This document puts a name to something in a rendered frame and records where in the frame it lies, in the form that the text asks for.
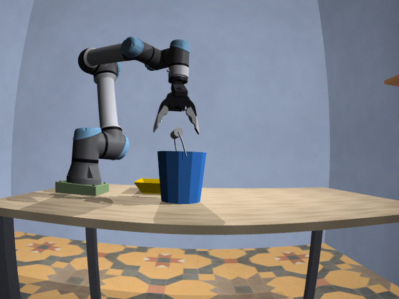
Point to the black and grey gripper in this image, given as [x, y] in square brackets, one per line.
[171, 103]

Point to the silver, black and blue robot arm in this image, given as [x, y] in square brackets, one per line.
[107, 142]

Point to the yellow square tray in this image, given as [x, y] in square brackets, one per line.
[149, 186]

